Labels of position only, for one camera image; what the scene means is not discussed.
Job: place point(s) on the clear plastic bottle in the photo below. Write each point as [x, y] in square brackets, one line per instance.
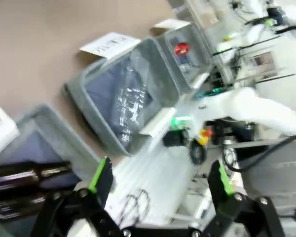
[130, 103]

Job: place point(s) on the grey fabric basket plastic label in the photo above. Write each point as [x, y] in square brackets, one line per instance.
[93, 111]

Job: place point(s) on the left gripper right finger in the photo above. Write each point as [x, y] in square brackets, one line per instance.
[224, 197]

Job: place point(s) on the grey fabric basket bottle label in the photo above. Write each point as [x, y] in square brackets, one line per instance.
[51, 123]

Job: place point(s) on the white paper label PLASTIC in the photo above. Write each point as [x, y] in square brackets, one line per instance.
[108, 44]

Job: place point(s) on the crushed red can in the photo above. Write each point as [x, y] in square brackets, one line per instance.
[182, 48]

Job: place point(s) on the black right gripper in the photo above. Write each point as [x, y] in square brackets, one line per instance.
[173, 138]

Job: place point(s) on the grey fabric basket can label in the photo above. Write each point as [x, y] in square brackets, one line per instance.
[199, 44]

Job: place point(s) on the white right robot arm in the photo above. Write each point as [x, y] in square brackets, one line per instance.
[249, 108]

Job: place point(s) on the white paper label CAN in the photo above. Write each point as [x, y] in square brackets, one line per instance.
[170, 24]

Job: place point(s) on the yellow red emergency stop button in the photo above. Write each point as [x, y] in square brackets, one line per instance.
[204, 135]

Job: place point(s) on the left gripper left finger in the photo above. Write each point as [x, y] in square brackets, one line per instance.
[98, 192]

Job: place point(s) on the white paper label BOTTLE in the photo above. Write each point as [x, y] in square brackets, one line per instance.
[0, 133]

